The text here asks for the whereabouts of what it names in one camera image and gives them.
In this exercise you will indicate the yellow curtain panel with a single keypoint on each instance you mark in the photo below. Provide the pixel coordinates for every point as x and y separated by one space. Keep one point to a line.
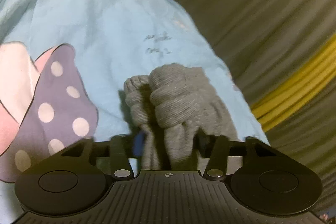
300 88

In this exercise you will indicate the olive grey curtain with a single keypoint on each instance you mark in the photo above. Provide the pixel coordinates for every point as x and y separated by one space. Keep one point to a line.
264 42

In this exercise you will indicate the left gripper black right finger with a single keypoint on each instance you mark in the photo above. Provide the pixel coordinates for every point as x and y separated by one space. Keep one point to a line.
259 176

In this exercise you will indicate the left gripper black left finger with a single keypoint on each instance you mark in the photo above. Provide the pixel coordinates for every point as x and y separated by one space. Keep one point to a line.
75 178

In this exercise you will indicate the grey knit pants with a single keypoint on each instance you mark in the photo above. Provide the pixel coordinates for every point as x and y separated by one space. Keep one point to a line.
171 105

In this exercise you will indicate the light blue cartoon bedsheet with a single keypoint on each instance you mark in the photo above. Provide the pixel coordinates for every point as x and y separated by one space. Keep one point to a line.
113 40

